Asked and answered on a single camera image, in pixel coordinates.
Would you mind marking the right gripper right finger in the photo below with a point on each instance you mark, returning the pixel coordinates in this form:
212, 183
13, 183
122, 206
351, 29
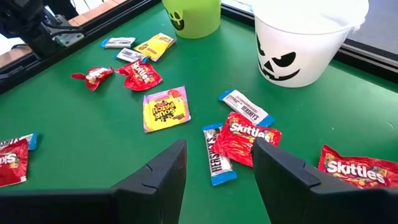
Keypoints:
289, 199

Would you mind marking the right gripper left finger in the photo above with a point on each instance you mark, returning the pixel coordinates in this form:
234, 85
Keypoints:
149, 199

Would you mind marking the red Skittles candy packet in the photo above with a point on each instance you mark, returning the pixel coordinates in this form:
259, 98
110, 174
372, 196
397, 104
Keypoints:
141, 76
239, 140
357, 169
94, 76
12, 165

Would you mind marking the yellow Sour Patch candy packet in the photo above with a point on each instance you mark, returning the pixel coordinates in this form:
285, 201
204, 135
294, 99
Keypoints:
166, 110
155, 46

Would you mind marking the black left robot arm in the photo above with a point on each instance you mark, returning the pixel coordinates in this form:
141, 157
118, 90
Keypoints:
28, 28

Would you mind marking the white halloween bucket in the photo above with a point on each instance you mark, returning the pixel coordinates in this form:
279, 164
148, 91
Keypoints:
323, 53

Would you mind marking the green halloween bucket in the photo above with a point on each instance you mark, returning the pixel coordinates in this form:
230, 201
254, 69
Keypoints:
199, 18

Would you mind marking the white blue Hershey's bar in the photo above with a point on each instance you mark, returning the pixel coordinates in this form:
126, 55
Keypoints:
245, 107
130, 55
119, 42
217, 161
29, 140

